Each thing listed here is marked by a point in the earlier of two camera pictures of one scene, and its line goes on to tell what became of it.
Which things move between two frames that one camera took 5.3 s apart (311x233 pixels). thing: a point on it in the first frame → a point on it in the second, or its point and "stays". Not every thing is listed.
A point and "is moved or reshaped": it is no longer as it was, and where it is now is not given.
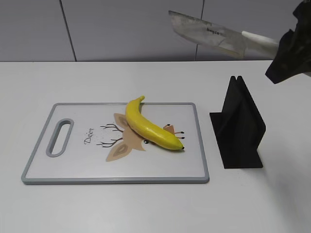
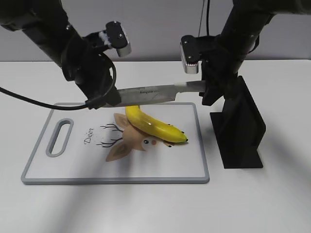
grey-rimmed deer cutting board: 95,143 stays
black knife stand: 239,128 stays
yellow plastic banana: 149,130 is moved or reshaped
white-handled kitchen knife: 224,38 → 138,95
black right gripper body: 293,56 → 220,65
